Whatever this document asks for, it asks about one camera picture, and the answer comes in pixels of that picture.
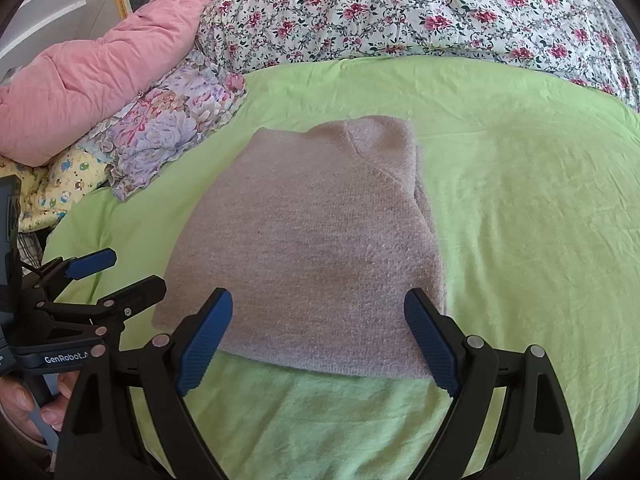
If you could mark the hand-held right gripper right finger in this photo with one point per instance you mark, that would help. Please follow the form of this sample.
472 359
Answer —
430 345

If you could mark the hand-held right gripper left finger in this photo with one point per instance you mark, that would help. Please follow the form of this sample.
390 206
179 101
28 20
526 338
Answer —
205 345

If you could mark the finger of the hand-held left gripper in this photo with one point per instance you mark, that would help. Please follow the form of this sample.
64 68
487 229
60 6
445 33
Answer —
90 264
135 295

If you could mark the beige knit sweater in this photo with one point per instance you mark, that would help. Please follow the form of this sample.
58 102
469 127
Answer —
310 240

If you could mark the person's left hand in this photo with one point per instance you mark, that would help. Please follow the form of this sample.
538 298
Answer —
25 405

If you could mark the plaid cloth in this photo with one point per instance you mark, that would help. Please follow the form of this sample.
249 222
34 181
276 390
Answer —
27 247

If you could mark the yellow cartoon print pillow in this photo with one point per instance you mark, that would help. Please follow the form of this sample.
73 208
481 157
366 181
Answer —
60 180

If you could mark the green fuzzy cloth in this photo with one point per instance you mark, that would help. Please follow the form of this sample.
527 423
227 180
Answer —
325 425

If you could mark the purple floral pillow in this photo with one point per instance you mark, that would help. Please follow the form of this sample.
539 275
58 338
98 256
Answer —
165 130

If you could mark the light green bed sheet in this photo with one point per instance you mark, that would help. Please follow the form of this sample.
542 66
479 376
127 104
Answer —
525 210

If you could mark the pink quilted pillow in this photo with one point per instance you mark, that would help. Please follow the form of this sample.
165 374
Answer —
100 70

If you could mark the small-flower patterned pillow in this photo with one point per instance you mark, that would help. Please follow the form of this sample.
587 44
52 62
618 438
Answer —
425 10

